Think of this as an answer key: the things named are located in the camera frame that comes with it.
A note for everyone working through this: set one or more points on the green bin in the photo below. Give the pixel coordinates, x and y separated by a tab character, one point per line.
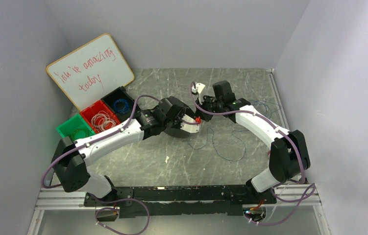
75	128

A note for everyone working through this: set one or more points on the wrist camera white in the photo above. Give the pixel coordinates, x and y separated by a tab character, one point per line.
199	90
189	125

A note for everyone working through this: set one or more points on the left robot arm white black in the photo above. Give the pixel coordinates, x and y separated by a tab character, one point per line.
72	167

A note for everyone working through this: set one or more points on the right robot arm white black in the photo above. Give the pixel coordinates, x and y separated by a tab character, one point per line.
288	150

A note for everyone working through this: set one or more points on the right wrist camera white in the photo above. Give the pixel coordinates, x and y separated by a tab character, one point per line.
199	90

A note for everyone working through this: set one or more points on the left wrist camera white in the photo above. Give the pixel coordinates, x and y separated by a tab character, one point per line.
189	125

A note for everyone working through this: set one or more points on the black spool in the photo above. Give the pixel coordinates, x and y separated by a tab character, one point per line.
178	133

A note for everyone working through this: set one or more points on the whiteboard with red writing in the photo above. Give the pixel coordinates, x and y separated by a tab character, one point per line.
91	72

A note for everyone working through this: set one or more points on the black bin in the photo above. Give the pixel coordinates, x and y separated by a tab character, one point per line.
120	103

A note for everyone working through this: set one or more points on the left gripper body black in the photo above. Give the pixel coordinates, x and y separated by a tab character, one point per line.
177	129

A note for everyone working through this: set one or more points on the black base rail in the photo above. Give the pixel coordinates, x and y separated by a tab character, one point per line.
231	200

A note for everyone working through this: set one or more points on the red bin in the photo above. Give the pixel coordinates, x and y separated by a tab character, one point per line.
99	117

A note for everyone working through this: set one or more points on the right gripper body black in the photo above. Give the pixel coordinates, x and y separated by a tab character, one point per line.
207	107

